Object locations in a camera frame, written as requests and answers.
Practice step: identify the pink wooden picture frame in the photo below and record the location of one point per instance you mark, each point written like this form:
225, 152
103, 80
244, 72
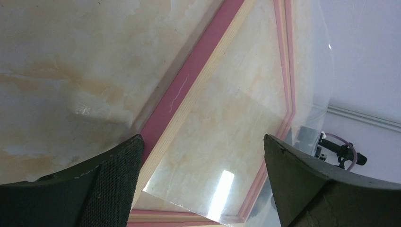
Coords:
194, 69

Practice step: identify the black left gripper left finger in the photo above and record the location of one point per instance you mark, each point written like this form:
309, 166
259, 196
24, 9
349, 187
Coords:
95, 193

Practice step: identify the clear acrylic sheet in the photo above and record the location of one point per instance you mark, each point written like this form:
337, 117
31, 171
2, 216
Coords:
235, 141

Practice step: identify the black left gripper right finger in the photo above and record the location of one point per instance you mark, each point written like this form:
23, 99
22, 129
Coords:
309, 192

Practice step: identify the black microphone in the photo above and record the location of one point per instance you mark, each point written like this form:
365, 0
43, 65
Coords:
312, 141

